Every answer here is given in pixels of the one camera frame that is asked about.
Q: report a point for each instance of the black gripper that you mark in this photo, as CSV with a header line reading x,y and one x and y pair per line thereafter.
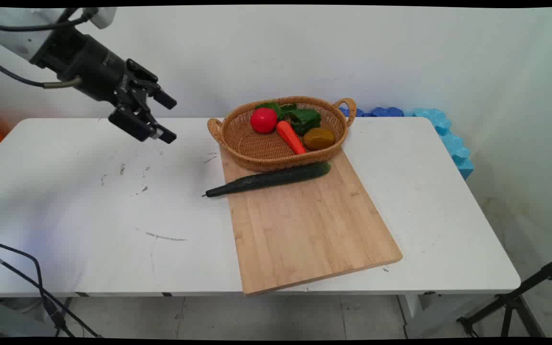
x,y
91,64

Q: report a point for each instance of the brown toy potato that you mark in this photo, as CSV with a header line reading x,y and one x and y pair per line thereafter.
x,y
319,138

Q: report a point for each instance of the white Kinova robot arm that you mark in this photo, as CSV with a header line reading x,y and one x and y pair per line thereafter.
x,y
12,36

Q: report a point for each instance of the red toy tomato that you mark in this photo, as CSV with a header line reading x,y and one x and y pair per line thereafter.
x,y
263,120

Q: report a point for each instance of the woven wicker basket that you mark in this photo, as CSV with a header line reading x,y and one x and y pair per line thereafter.
x,y
261,148

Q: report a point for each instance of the dark green toy cucumber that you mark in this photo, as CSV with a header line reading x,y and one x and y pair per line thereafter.
x,y
266,179

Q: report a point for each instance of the orange toy carrot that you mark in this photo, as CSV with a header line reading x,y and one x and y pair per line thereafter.
x,y
291,138

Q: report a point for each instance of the green toy leafy vegetable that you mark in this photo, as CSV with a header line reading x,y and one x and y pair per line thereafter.
x,y
304,120

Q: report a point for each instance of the bamboo cutting board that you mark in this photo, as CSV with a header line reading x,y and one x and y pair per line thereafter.
x,y
304,225

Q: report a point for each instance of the dark blue foam piece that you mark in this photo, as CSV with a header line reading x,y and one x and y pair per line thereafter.
x,y
376,112

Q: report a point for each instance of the grey table leg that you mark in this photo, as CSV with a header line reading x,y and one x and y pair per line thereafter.
x,y
12,318

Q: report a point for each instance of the cyan foam piece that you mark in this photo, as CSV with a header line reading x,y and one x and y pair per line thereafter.
x,y
453,143

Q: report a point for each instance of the white table leg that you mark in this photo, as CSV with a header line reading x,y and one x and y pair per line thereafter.
x,y
429,314

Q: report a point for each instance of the black tripod stand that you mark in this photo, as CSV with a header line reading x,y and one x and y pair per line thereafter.
x,y
511,302

